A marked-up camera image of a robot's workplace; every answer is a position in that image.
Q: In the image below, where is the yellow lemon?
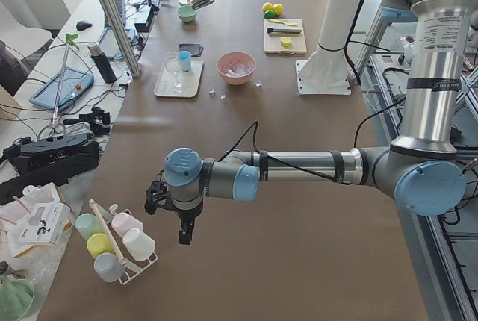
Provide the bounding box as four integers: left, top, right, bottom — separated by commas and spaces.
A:
262, 1, 273, 13
273, 3, 284, 16

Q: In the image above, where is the light blue cup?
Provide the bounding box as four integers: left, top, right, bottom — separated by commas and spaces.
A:
178, 50, 192, 72

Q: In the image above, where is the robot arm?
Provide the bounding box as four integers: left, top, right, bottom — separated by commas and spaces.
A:
164, 0, 477, 245

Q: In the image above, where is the aluminium frame post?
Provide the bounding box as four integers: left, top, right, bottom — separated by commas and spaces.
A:
99, 0, 141, 78

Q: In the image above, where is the pink bowl with ice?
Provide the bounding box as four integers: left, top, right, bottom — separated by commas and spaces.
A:
216, 52, 256, 86

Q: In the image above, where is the green lime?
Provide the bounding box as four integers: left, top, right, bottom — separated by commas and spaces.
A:
264, 10, 276, 19

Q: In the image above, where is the yellow plastic knife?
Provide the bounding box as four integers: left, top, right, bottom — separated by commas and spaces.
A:
268, 19, 297, 26

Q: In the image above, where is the clear wine glass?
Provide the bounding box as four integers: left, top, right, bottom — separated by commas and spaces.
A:
164, 52, 184, 93

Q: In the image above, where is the yellow cup in rack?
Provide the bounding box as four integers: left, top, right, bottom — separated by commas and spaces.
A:
87, 233, 114, 258

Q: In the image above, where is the pink cup in rack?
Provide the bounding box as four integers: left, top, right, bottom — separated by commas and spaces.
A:
111, 212, 143, 237

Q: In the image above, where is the half lemon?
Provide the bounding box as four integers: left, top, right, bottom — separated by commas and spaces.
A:
280, 37, 291, 46

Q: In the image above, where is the white cup in rack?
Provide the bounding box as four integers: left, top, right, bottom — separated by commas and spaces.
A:
122, 228, 156, 261

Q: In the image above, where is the black computer mouse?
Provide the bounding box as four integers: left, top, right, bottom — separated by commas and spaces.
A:
76, 20, 93, 31

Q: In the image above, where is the beige serving tray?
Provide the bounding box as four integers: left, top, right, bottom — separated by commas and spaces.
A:
153, 57, 203, 98

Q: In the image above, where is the grey cup in rack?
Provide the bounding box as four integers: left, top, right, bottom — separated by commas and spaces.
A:
93, 252, 125, 283

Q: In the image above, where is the green cup in rack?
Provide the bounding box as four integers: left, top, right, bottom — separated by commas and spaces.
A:
75, 213, 104, 241

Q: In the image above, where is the white camera pole base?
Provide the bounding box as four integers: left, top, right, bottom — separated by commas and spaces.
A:
296, 0, 363, 96

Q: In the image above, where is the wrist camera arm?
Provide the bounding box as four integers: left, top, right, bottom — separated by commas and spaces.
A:
144, 170, 168, 215

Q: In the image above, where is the mint green bowl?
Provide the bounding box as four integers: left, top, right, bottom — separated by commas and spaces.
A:
177, 5, 197, 22

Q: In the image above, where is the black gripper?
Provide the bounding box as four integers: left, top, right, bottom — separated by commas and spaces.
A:
176, 207, 203, 245

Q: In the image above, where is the white wire cup rack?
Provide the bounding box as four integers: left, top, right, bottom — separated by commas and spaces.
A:
87, 199, 158, 285

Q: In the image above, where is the black water bottle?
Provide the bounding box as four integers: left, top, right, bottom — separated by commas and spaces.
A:
87, 42, 117, 84

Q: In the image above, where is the dark grey cloth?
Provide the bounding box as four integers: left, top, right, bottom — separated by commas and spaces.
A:
179, 43, 204, 57

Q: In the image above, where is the wooden cutting board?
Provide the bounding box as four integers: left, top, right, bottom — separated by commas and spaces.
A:
263, 19, 307, 54

